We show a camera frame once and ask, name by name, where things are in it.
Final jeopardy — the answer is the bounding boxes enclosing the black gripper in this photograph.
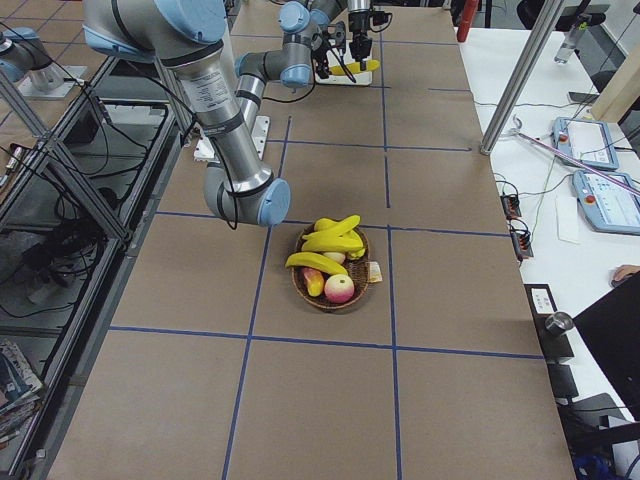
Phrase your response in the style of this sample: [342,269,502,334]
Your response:
[348,9,371,71]
[313,21,361,79]

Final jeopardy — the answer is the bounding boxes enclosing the dark yellow banana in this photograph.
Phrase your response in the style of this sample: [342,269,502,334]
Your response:
[329,59,381,76]

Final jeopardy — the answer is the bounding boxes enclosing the greenish yellow long banana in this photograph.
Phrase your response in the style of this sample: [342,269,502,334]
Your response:
[314,214,361,236]

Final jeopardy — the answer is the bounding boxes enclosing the bright yellow banana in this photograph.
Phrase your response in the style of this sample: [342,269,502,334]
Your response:
[300,235,364,253]

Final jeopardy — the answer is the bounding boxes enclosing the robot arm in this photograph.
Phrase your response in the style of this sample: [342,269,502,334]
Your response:
[83,1,347,227]
[235,1,378,127]

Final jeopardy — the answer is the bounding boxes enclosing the brown wicker basket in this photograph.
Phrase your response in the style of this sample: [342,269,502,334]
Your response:
[285,215,371,312]

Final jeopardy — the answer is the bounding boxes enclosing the paper tag on basket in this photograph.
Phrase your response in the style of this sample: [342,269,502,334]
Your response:
[368,261,383,283]

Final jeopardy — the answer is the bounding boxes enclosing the cream bear tray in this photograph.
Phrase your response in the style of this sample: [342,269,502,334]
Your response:
[315,72,374,86]

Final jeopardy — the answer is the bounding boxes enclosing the red cylinder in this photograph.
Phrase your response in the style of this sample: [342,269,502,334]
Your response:
[456,0,479,43]

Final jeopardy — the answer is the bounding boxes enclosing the grabber stick with claw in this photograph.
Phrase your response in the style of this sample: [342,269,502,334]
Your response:
[509,115,640,196]

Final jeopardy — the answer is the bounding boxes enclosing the yellow pear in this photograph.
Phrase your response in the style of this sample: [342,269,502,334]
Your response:
[322,252,346,264]

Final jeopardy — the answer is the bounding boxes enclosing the yellow drooping banana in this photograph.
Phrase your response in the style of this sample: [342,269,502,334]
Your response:
[285,252,348,275]

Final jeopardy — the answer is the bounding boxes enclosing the orange mango fruit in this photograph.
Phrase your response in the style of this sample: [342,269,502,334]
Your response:
[301,267,325,297]

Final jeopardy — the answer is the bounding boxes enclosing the pink white apple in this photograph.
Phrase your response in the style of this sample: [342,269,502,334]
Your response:
[324,274,355,304]

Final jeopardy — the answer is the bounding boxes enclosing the far teach pendant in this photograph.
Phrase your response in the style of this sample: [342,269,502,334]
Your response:
[552,117,619,171]

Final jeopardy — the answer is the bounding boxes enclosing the teach pendant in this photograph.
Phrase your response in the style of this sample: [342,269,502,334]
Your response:
[552,117,619,171]
[572,170,639,236]

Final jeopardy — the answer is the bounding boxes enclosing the near teach pendant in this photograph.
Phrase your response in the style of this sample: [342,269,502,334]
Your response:
[572,170,639,236]

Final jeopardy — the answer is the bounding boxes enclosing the stack of magazines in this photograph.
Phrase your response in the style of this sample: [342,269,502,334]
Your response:
[1,338,44,448]

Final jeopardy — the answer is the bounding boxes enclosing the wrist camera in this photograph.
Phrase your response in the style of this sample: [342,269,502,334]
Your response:
[370,10,393,33]

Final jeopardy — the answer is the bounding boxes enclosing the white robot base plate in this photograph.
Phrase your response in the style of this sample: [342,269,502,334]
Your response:
[193,114,271,163]

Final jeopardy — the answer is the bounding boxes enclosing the aluminium frame post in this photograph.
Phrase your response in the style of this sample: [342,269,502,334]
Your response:
[480,0,564,155]

